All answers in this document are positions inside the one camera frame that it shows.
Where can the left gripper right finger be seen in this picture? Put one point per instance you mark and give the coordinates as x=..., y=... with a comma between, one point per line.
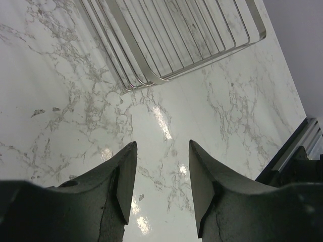
x=231, y=207

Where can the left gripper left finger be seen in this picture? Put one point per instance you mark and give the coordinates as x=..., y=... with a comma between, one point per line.
x=94, y=206

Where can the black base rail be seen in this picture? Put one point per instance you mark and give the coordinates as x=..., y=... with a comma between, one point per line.
x=301, y=168

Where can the aluminium frame profile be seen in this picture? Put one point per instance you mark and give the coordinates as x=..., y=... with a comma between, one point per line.
x=306, y=135

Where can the metal wire dish rack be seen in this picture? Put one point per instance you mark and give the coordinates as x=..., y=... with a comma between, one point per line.
x=147, y=43

